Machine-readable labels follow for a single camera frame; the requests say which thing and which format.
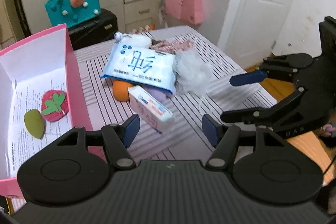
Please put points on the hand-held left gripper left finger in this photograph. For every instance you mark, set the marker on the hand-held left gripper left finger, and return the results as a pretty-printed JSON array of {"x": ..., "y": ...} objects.
[{"x": 131, "y": 129}]

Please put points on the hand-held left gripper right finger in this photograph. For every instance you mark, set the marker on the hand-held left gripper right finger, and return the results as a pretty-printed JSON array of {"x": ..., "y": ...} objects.
[{"x": 210, "y": 132}]

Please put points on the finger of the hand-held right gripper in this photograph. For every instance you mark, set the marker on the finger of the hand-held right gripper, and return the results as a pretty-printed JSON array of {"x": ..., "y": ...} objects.
[
  {"x": 246, "y": 79},
  {"x": 236, "y": 117}
]

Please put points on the white pink small box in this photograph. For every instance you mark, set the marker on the white pink small box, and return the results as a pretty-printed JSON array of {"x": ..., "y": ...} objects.
[{"x": 147, "y": 108}]

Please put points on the orange makeup sponge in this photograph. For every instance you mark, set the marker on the orange makeup sponge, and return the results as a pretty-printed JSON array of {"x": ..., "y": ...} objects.
[{"x": 120, "y": 92}]

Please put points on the purple plush toy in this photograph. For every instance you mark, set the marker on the purple plush toy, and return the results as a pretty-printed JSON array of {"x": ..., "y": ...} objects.
[{"x": 157, "y": 94}]

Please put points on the white mesh bath pouf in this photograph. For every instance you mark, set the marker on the white mesh bath pouf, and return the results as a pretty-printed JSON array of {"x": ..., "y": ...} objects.
[{"x": 191, "y": 69}]

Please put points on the blue white wipes pack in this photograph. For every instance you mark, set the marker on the blue white wipes pack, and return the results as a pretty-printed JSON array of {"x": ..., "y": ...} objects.
[{"x": 136, "y": 64}]

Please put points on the pink cardboard box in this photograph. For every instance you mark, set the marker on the pink cardboard box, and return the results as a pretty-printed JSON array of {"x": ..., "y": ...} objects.
[{"x": 74, "y": 77}]

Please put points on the pink floral scrunchie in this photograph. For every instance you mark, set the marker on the pink floral scrunchie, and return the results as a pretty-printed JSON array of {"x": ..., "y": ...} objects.
[{"x": 176, "y": 47}]

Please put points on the white plush cat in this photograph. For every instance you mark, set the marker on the white plush cat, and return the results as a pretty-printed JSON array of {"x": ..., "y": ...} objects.
[{"x": 139, "y": 40}]

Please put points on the person's right hand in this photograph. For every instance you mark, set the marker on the person's right hand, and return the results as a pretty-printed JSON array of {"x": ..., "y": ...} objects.
[{"x": 331, "y": 130}]

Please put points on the white door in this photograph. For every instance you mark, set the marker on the white door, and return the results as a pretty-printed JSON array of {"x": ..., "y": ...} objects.
[{"x": 270, "y": 3}]

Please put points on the red felt strawberry pouch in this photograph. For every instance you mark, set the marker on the red felt strawberry pouch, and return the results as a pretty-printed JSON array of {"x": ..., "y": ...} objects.
[{"x": 52, "y": 113}]

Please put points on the green makeup sponge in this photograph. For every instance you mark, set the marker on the green makeup sponge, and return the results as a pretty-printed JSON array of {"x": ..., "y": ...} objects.
[{"x": 34, "y": 124}]

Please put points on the pink paper bag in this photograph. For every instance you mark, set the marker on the pink paper bag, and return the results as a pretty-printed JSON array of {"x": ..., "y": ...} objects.
[{"x": 186, "y": 1}]

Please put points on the yellow gift box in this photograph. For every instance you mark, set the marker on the yellow gift box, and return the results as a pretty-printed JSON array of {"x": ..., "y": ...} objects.
[{"x": 147, "y": 28}]

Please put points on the printed paper leaflet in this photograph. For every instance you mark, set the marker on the printed paper leaflet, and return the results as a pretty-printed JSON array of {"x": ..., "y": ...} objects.
[{"x": 29, "y": 98}]

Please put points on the black suitcase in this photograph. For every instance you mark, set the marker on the black suitcase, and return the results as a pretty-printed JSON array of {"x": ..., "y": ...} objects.
[{"x": 92, "y": 29}]

